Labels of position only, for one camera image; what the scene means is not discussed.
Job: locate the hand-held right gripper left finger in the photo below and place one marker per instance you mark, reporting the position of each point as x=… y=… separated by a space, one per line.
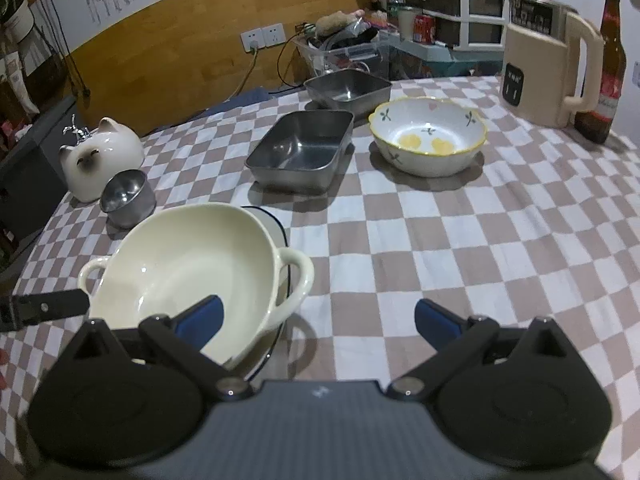
x=202 y=320

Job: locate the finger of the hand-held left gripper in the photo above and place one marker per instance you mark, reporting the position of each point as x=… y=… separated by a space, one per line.
x=55 y=305

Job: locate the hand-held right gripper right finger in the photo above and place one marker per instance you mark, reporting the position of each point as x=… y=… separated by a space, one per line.
x=437 y=325

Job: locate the small round steel bowl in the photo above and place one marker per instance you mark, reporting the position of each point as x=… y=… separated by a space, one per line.
x=127 y=200

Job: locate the floral bowl with yellow rim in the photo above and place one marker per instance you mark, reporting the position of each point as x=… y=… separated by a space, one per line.
x=430 y=135

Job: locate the square steel bowl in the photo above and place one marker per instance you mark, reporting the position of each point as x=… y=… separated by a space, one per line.
x=300 y=150
x=350 y=91

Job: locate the brown white checkered tablecloth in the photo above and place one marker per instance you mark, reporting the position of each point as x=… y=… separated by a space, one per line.
x=450 y=240

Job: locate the grey storage box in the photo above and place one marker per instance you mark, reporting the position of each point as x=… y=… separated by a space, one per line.
x=30 y=175

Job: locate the white cat-shaped ceramic ornament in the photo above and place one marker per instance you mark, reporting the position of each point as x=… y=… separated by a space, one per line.
x=100 y=160

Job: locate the small silver metal figurine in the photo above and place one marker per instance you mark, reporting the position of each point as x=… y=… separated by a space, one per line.
x=77 y=130

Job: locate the blue cloth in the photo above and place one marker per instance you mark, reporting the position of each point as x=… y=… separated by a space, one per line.
x=240 y=102

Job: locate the teal patterned box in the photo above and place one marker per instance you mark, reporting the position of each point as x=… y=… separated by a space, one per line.
x=450 y=62

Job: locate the cream electric kettle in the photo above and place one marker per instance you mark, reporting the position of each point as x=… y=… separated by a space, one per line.
x=540 y=75

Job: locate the clear plastic storage bin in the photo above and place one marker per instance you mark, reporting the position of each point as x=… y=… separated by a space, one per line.
x=340 y=57

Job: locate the white hanging plant pot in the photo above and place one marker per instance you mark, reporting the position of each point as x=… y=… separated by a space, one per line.
x=17 y=20

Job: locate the brown beer bottle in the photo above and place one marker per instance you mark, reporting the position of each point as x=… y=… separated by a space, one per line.
x=602 y=85

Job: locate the red soda can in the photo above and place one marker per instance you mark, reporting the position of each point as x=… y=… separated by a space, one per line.
x=425 y=29

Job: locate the white cup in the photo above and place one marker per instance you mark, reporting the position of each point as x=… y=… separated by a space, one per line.
x=407 y=22

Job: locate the beige stuffed toy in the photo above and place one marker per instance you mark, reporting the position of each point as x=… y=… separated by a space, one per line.
x=334 y=22

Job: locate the white drawer unit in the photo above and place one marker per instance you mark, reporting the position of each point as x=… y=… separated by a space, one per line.
x=465 y=5

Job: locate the white wall socket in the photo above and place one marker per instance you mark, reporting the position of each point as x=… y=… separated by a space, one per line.
x=262 y=36

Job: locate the white wall switch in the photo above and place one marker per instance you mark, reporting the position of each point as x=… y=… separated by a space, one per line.
x=636 y=72

